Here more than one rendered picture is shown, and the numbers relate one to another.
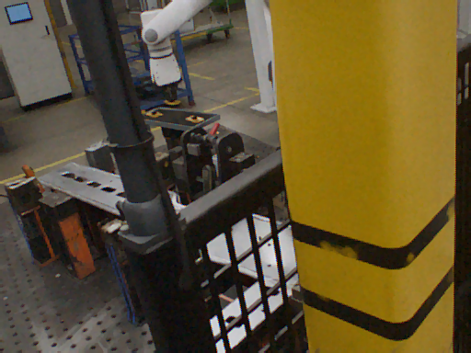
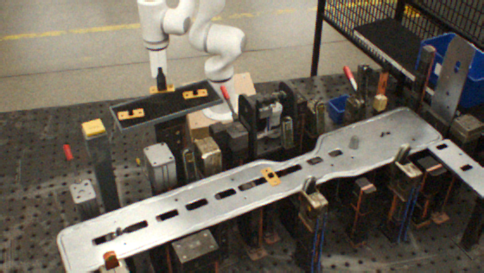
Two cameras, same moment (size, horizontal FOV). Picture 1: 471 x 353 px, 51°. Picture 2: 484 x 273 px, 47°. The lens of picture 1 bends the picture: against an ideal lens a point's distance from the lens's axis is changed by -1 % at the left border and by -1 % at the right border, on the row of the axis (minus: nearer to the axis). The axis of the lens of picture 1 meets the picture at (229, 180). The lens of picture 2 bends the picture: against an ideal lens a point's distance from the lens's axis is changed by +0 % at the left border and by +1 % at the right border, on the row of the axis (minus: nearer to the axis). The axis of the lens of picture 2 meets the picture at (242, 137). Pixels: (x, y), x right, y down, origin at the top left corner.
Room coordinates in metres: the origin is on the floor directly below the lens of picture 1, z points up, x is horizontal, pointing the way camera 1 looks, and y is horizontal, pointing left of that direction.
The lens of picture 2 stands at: (1.24, 1.57, 2.35)
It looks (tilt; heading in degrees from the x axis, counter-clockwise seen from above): 41 degrees down; 285
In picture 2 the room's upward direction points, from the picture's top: straight up
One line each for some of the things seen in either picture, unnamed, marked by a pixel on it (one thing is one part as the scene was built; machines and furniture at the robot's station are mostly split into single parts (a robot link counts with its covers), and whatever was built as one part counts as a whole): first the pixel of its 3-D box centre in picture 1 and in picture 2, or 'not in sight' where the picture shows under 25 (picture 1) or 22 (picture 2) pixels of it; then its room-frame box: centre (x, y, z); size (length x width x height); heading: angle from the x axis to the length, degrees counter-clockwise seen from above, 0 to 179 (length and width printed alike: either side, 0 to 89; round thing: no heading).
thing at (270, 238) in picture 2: not in sight; (267, 204); (1.49, 0.25, 0.84); 0.13 x 0.05 x 0.29; 132
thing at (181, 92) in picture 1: (139, 72); not in sight; (6.58, 0.88, 0.47); 1.20 x 0.80 x 0.95; 27
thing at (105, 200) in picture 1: (148, 205); (266, 180); (1.49, 0.28, 1.00); 1.38 x 0.22 x 0.02; 42
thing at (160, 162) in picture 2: not in sight; (164, 196); (1.84, 0.35, 0.90); 0.13 x 0.10 x 0.41; 132
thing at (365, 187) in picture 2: not in sight; (359, 213); (1.16, 0.21, 0.84); 0.11 x 0.08 x 0.29; 132
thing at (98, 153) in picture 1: (108, 183); (92, 227); (2.03, 0.53, 0.88); 0.11 x 0.10 x 0.36; 132
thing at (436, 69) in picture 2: not in sight; (458, 68); (0.88, -0.41, 1.10); 0.30 x 0.17 x 0.13; 131
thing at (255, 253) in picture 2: not in sight; (250, 215); (1.54, 0.32, 0.84); 0.17 x 0.06 x 0.29; 132
